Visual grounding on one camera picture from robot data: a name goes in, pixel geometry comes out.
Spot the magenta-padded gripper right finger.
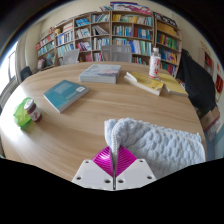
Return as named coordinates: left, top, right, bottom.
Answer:
left=114, top=145, right=157, bottom=191

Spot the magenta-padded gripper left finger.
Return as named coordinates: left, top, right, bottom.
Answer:
left=71, top=146, right=116, bottom=191

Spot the pale blue fluffy towel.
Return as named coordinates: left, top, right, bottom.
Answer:
left=104, top=117, right=207, bottom=181

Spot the small jar with red lid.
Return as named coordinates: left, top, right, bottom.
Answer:
left=23, top=98, right=43, bottom=123

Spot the teal hardcover book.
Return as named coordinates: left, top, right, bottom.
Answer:
left=43, top=79, right=90, bottom=114

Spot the green plastic bag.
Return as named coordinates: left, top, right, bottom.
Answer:
left=13, top=97, right=34, bottom=129

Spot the brown cardboard box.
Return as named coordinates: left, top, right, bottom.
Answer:
left=199, top=106, right=221, bottom=133

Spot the yellow book with white pages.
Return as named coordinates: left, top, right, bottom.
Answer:
left=123, top=71, right=165, bottom=97

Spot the thick grey book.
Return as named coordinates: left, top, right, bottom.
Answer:
left=78, top=63, right=122, bottom=85

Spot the black cloth cover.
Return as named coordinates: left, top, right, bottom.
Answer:
left=176, top=49, right=218, bottom=115

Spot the clear bottle with red label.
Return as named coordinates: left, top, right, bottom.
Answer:
left=148, top=47, right=162, bottom=81

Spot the dark office chair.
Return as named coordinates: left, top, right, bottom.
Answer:
left=19, top=65, right=34, bottom=82

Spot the grey mesh chair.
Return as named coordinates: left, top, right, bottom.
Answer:
left=100, top=44, right=133, bottom=64
left=61, top=48, right=81, bottom=66

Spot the wooden bookshelf unit with books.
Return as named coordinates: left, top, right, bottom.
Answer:
left=34, top=1, right=184, bottom=78

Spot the red wall poster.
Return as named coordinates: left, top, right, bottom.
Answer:
left=214, top=73, right=224, bottom=95

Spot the small wall shelf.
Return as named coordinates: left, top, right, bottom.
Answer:
left=201, top=49, right=215, bottom=76

